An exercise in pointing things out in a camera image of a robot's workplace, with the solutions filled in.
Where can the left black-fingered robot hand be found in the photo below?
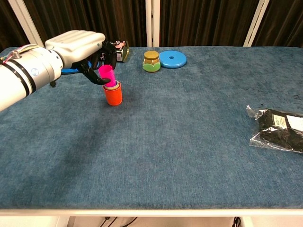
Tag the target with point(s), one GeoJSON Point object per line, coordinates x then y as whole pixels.
{"type": "Point", "coordinates": [78, 45]}

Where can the pink plastic cup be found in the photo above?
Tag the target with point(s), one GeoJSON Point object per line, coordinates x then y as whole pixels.
{"type": "Point", "coordinates": [107, 73]}

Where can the yellow plastic cup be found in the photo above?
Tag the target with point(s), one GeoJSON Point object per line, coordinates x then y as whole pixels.
{"type": "Point", "coordinates": [111, 88]}

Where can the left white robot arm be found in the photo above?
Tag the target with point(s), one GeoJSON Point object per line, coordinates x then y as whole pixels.
{"type": "Point", "coordinates": [26, 75]}

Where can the orange plastic cup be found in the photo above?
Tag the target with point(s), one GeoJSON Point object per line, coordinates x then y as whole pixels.
{"type": "Point", "coordinates": [113, 97]}

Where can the blue cloth with black trim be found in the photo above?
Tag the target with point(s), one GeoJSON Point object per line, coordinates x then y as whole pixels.
{"type": "Point", "coordinates": [68, 70]}

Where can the black pleated curtain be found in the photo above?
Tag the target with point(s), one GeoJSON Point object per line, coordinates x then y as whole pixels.
{"type": "Point", "coordinates": [94, 16]}
{"type": "Point", "coordinates": [284, 21]}
{"type": "Point", "coordinates": [9, 23]}
{"type": "Point", "coordinates": [208, 21]}

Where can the black food tin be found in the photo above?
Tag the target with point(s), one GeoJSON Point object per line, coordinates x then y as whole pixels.
{"type": "Point", "coordinates": [122, 52]}

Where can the yellow and green toy jar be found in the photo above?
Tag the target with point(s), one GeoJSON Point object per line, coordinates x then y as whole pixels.
{"type": "Point", "coordinates": [151, 62]}

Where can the blue disc with hole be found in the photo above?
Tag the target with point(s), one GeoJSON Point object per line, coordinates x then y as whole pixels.
{"type": "Point", "coordinates": [174, 60]}

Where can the blue felt table cover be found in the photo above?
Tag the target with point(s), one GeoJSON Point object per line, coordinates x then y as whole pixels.
{"type": "Point", "coordinates": [177, 142]}

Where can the clear bag with black item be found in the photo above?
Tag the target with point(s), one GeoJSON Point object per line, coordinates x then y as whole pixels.
{"type": "Point", "coordinates": [279, 134]}

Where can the white partition post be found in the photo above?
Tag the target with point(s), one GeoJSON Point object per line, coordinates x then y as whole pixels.
{"type": "Point", "coordinates": [152, 23]}
{"type": "Point", "coordinates": [23, 16]}
{"type": "Point", "coordinates": [258, 21]}

